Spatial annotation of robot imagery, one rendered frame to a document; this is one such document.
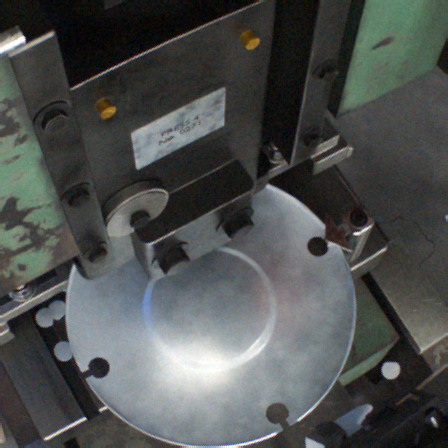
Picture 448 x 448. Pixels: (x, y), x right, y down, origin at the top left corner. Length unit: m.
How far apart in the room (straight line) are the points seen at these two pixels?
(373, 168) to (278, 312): 1.01
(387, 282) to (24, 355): 0.44
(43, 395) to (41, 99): 0.53
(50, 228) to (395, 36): 0.25
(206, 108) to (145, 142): 0.05
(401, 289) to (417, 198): 0.80
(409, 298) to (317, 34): 0.55
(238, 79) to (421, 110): 1.36
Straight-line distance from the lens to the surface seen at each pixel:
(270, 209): 0.83
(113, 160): 0.54
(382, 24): 0.49
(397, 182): 1.77
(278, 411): 0.77
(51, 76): 0.37
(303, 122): 0.56
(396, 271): 0.98
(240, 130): 0.60
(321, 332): 0.79
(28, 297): 0.84
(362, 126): 1.82
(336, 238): 0.82
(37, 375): 0.87
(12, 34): 0.29
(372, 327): 0.95
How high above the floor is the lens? 1.54
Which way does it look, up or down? 67 degrees down
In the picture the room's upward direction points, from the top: 3 degrees clockwise
